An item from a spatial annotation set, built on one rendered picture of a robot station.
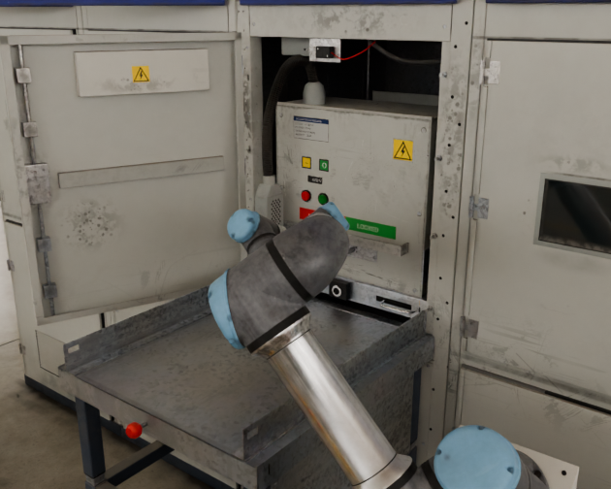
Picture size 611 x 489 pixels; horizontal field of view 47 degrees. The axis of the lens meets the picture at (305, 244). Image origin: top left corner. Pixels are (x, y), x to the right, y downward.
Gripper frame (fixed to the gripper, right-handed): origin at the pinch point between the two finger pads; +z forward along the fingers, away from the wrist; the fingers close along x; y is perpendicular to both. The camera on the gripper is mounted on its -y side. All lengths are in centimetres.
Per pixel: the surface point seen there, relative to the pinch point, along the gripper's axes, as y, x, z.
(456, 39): 31, 53, -19
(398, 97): -19, 65, 46
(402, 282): 18.3, 1.5, 16.1
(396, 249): 18.1, 8.4, 7.6
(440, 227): 30.4, 15.4, 3.1
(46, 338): -150, -57, 44
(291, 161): -19.4, 25.7, 2.6
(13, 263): -168, -31, 28
